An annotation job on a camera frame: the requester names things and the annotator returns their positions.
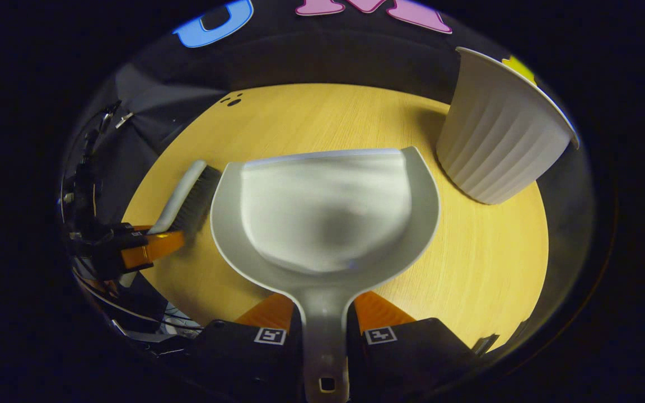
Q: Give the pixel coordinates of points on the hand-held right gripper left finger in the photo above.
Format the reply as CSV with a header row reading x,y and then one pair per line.
x,y
244,358

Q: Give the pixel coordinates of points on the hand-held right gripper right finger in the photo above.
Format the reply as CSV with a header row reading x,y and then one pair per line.
x,y
412,355

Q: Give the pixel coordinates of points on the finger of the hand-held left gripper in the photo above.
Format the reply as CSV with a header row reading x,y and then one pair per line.
x,y
152,249

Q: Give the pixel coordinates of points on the small white broom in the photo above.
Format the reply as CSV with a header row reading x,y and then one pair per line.
x,y
185,193

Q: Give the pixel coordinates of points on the grey dustpan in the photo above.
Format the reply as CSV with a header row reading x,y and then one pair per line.
x,y
328,212

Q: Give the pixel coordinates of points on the white ribbed garbage bin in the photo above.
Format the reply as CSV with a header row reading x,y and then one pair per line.
x,y
496,140

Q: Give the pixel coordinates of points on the wooden desktop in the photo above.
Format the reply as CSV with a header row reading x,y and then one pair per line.
x,y
485,257

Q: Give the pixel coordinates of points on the silver cloth clip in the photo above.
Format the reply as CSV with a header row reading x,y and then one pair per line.
x,y
124,119

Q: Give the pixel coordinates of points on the black backdrop cloth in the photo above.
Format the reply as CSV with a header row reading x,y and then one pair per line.
x,y
311,56

